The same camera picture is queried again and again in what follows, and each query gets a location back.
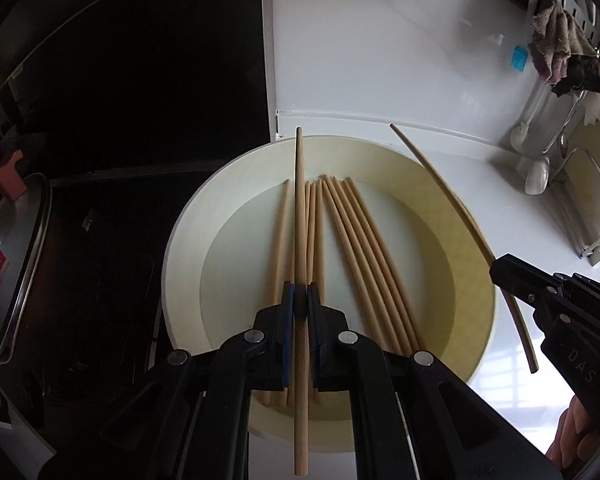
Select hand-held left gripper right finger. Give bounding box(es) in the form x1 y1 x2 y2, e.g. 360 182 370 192
306 283 564 480

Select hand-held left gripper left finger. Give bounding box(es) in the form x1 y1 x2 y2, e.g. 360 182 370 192
40 281 297 480

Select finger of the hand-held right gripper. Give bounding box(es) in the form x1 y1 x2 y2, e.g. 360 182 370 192
489 254 557 305

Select white round plastic basin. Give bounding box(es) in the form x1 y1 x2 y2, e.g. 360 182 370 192
161 134 496 453

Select bundle of wooden chopsticks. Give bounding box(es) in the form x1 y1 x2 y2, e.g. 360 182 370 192
257 175 421 408

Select long wooden chopstick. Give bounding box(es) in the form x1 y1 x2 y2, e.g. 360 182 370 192
389 123 539 375
292 126 311 479

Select person's right hand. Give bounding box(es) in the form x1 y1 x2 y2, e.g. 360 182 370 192
547 394 600 476

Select metal spatula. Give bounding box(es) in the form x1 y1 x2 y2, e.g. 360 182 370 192
524 95 583 196

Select cream cutting board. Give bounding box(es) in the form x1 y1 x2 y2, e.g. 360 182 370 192
565 147 600 256

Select white dish brush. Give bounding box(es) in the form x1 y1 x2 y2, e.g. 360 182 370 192
509 87 548 152

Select metal ladle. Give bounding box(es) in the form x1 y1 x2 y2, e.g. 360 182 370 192
555 100 581 158

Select black gas stove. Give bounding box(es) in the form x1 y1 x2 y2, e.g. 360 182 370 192
0 162 273 441

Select black cloth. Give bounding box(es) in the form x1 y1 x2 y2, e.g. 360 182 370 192
550 55 600 98

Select hanging dish cloths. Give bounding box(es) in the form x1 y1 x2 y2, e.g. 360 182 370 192
530 0 600 61

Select silver metal trim strip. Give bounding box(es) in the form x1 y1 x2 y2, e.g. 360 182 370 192
260 0 282 142

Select pot with glass lid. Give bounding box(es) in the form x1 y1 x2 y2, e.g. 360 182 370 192
0 150 54 367

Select metal wire rack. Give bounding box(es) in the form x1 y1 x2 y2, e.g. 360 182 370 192
555 145 600 267

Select blue plastic wall hook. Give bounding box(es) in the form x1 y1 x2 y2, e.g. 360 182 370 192
509 45 529 74

